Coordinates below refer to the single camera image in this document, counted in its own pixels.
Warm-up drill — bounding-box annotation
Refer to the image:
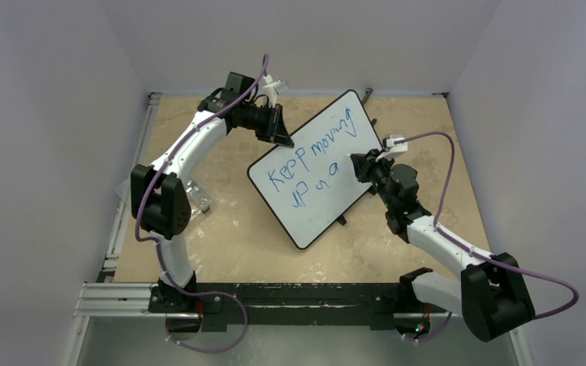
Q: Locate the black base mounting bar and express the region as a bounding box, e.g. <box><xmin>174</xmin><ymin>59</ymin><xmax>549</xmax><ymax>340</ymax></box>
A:
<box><xmin>148</xmin><ymin>281</ymin><xmax>443</xmax><ymax>332</ymax></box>

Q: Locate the aluminium frame rail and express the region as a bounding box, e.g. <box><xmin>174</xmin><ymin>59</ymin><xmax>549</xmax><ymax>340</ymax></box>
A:
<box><xmin>60</xmin><ymin>92</ymin><xmax>163</xmax><ymax>366</ymax></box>

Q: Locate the clear plastic bag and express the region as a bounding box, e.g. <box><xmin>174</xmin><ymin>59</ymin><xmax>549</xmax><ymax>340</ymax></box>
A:
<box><xmin>114</xmin><ymin>178</ymin><xmax>211</xmax><ymax>216</ymax></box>

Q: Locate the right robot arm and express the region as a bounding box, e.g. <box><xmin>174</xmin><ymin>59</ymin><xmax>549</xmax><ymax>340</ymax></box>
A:
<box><xmin>349</xmin><ymin>149</ymin><xmax>536</xmax><ymax>342</ymax></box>

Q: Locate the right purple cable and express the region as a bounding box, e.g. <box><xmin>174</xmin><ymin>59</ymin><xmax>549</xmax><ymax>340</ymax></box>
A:
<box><xmin>404</xmin><ymin>131</ymin><xmax>580</xmax><ymax>321</ymax></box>

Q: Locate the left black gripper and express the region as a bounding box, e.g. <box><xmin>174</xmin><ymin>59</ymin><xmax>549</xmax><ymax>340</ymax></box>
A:
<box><xmin>241</xmin><ymin>103</ymin><xmax>294</xmax><ymax>148</ymax></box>

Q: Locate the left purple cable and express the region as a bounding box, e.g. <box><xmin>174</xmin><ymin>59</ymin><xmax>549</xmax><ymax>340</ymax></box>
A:
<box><xmin>134</xmin><ymin>53</ymin><xmax>271</xmax><ymax>299</ymax></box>

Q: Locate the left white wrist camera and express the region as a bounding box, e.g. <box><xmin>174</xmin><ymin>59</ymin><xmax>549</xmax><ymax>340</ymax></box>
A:
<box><xmin>262</xmin><ymin>75</ymin><xmax>288</xmax><ymax>108</ymax></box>

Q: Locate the white whiteboard black frame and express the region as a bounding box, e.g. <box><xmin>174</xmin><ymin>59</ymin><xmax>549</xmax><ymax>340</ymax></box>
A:
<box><xmin>246</xmin><ymin>90</ymin><xmax>382</xmax><ymax>250</ymax></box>

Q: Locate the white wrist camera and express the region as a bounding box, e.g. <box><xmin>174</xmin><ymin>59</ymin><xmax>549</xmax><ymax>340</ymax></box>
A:
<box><xmin>262</xmin><ymin>75</ymin><xmax>288</xmax><ymax>108</ymax></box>
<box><xmin>375</xmin><ymin>133</ymin><xmax>409</xmax><ymax>162</ymax></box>

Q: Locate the purple cable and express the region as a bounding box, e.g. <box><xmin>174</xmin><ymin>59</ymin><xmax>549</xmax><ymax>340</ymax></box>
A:
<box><xmin>134</xmin><ymin>53</ymin><xmax>271</xmax><ymax>299</ymax></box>
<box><xmin>404</xmin><ymin>131</ymin><xmax>580</xmax><ymax>321</ymax></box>

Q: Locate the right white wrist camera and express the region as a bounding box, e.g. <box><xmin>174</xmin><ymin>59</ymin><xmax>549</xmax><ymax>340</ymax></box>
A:
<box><xmin>375</xmin><ymin>133</ymin><xmax>409</xmax><ymax>162</ymax></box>

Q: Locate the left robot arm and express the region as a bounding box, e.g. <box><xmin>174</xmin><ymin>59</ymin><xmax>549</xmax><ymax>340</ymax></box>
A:
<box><xmin>130</xmin><ymin>72</ymin><xmax>294</xmax><ymax>312</ymax></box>

